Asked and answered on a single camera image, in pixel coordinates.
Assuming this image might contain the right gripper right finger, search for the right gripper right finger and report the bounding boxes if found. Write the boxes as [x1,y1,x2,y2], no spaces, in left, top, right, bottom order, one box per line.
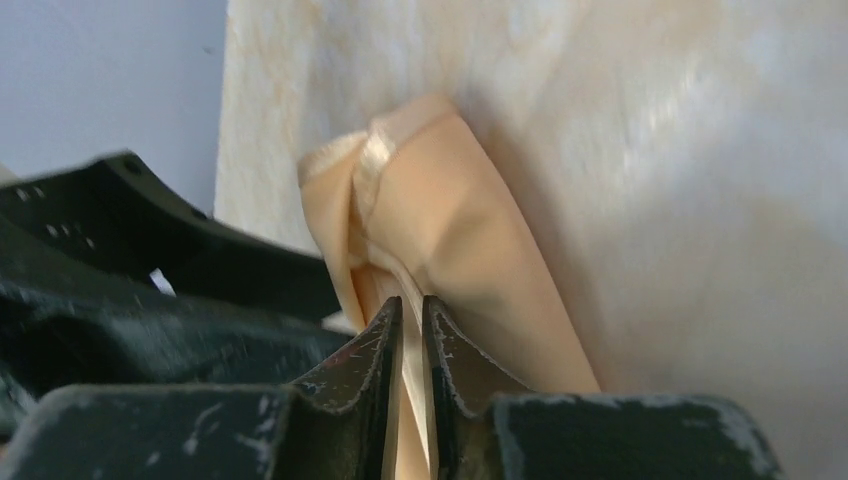
[422,296,784,479]

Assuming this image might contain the peach cloth napkin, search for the peach cloth napkin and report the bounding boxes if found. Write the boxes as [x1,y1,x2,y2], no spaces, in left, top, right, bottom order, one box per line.
[298,95,600,479]

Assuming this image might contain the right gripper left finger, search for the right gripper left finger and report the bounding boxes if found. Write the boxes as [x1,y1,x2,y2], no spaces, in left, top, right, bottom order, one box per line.
[1,297,403,479]

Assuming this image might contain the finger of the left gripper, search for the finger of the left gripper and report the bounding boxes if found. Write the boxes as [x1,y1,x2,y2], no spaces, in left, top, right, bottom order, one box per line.
[1,151,347,398]

